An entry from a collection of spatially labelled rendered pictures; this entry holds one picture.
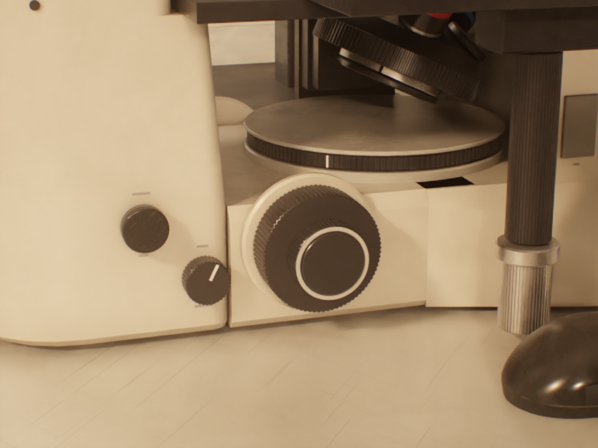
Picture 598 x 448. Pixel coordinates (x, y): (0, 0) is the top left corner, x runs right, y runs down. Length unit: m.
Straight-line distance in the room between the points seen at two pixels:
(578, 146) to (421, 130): 0.09
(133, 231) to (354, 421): 0.15
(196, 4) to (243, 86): 0.70
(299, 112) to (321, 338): 0.18
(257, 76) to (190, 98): 0.71
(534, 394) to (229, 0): 0.23
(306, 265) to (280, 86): 0.68
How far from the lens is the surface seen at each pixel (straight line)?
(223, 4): 0.58
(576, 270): 0.70
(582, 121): 0.71
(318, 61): 0.81
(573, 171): 0.71
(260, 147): 0.73
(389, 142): 0.71
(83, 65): 0.61
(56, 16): 0.60
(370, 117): 0.77
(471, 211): 0.68
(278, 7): 0.59
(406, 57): 0.71
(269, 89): 1.26
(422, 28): 0.71
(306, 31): 0.82
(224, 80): 1.31
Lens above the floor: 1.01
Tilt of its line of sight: 17 degrees down
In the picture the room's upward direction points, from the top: straight up
